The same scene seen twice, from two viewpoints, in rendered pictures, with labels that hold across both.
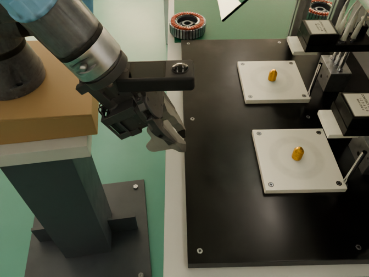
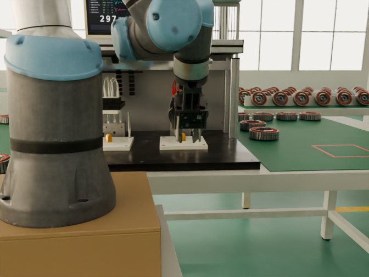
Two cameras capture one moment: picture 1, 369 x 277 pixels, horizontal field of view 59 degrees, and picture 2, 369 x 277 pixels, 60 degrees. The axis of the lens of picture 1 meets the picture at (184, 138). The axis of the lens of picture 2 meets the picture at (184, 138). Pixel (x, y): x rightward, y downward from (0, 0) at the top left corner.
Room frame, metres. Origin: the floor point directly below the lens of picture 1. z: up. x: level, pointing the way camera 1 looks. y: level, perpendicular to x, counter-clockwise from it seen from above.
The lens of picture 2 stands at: (0.43, 0.82, 1.01)
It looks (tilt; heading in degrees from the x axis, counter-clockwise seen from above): 12 degrees down; 268
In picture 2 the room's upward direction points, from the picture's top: straight up
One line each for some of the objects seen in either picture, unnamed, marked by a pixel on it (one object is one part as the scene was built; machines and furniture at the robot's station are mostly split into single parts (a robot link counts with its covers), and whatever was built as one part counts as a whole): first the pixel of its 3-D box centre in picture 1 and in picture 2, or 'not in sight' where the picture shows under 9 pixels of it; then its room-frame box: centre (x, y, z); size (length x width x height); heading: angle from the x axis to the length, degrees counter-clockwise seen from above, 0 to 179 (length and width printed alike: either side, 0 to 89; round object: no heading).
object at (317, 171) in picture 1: (295, 158); (182, 142); (0.39, -0.22, 0.78); 0.15 x 0.15 x 0.01; 1
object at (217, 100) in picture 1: (286, 120); (146, 147); (0.51, -0.23, 0.76); 0.64 x 0.47 x 0.02; 1
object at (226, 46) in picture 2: not in sight; (148, 49); (0.52, -0.54, 1.09); 0.68 x 0.44 x 0.05; 1
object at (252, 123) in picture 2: not in sight; (252, 125); (0.07, -0.58, 0.77); 0.11 x 0.11 x 0.04
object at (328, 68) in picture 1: (332, 72); (115, 128); (0.64, -0.36, 0.80); 0.08 x 0.05 x 0.06; 1
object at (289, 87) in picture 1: (271, 81); (108, 143); (0.63, -0.21, 0.78); 0.15 x 0.15 x 0.01; 1
